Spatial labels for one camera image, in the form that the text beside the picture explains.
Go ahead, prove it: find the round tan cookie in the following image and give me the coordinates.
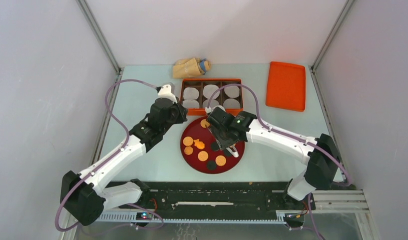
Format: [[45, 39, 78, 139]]
[[215, 155, 227, 167], [197, 151, 209, 162], [182, 136, 194, 147], [200, 119, 210, 129]]

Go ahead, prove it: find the orange fish shaped cookie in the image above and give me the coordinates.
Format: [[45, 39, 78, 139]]
[[194, 139, 205, 150]]

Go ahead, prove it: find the dark red round plate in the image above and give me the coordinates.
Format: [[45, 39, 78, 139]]
[[180, 116, 245, 174]]

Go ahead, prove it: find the orange cookie box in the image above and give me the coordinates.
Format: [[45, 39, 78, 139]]
[[180, 78, 243, 116]]

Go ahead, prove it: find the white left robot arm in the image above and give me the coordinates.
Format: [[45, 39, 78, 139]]
[[57, 97, 187, 226]]

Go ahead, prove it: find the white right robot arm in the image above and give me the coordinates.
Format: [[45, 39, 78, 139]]
[[205, 106, 340, 209]]

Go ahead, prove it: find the dark chocolate round cookie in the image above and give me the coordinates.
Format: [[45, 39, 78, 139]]
[[206, 160, 217, 171], [210, 142, 220, 152], [223, 149, 232, 157]]

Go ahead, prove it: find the white paper cupcake liner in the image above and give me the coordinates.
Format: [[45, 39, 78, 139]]
[[202, 99, 220, 108], [203, 84, 220, 99], [223, 98, 241, 109], [183, 87, 199, 100], [224, 85, 240, 99], [182, 99, 200, 109]]

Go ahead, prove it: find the beige cloth bag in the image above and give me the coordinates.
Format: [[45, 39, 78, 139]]
[[172, 57, 212, 79]]

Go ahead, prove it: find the orange box lid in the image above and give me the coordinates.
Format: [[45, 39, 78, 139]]
[[265, 61, 306, 112]]

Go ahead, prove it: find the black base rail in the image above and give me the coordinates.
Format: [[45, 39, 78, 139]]
[[136, 181, 316, 221]]

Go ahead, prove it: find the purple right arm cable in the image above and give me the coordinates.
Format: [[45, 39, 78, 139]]
[[205, 83, 352, 240]]

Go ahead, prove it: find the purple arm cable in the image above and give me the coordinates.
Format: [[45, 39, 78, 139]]
[[205, 83, 352, 240], [54, 78, 160, 233]]

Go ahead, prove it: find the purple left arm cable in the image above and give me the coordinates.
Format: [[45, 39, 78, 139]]
[[54, 78, 160, 233]]

